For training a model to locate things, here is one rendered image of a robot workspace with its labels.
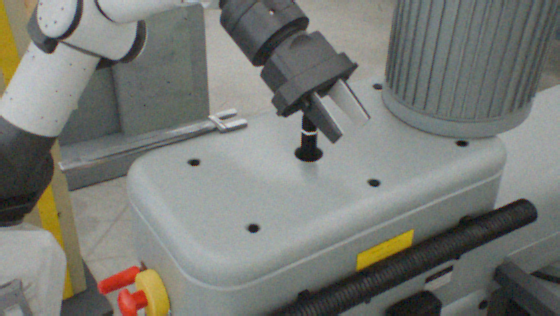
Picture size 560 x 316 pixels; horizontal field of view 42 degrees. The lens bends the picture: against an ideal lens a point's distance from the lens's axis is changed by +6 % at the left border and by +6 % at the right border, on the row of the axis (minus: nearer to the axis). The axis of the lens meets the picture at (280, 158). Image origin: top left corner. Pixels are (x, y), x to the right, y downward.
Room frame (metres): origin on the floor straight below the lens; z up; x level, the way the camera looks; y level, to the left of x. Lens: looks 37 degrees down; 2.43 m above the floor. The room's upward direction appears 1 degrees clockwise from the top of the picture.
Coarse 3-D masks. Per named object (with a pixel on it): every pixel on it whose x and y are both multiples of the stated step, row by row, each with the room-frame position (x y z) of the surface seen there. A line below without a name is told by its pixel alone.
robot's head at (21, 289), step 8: (16, 280) 0.71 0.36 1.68; (0, 288) 0.70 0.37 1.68; (8, 288) 0.69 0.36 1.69; (16, 288) 0.68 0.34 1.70; (24, 288) 0.70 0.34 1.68; (32, 288) 0.70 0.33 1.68; (0, 296) 0.67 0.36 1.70; (8, 296) 0.67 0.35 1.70; (16, 296) 0.67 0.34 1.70; (24, 296) 0.68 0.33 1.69; (0, 304) 0.66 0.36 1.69; (8, 304) 0.66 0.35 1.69; (24, 304) 0.67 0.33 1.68; (0, 312) 0.66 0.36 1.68; (24, 312) 0.66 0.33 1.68
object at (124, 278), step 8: (120, 272) 0.70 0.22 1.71; (128, 272) 0.69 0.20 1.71; (136, 272) 0.70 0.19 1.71; (104, 280) 0.68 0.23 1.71; (112, 280) 0.68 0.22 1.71; (120, 280) 0.68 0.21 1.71; (128, 280) 0.69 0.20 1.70; (104, 288) 0.67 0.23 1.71; (112, 288) 0.67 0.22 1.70; (120, 288) 0.68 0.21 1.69
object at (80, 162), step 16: (224, 112) 0.82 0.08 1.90; (192, 128) 0.78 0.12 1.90; (208, 128) 0.78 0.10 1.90; (224, 128) 0.78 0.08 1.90; (240, 128) 0.79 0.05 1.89; (128, 144) 0.74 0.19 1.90; (144, 144) 0.74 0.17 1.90; (160, 144) 0.74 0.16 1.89; (64, 160) 0.70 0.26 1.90; (80, 160) 0.70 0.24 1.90; (96, 160) 0.70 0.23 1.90
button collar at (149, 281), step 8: (144, 272) 0.62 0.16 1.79; (152, 272) 0.62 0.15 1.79; (136, 280) 0.62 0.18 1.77; (144, 280) 0.61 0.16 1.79; (152, 280) 0.61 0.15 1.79; (160, 280) 0.61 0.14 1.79; (136, 288) 0.63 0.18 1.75; (144, 288) 0.60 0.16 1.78; (152, 288) 0.60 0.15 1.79; (160, 288) 0.60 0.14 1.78; (152, 296) 0.59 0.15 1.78; (160, 296) 0.59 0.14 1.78; (152, 304) 0.58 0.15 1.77; (160, 304) 0.59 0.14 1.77; (168, 304) 0.59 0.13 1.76; (152, 312) 0.59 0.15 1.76; (160, 312) 0.58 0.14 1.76; (168, 312) 0.59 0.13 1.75
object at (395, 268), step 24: (480, 216) 0.72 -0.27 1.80; (504, 216) 0.72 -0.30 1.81; (528, 216) 0.74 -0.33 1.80; (432, 240) 0.67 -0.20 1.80; (456, 240) 0.67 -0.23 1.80; (480, 240) 0.69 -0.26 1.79; (384, 264) 0.62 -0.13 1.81; (408, 264) 0.63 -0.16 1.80; (432, 264) 0.64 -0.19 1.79; (336, 288) 0.58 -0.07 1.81; (360, 288) 0.59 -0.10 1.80; (384, 288) 0.60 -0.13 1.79; (288, 312) 0.54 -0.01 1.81; (312, 312) 0.55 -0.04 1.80; (336, 312) 0.56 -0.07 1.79
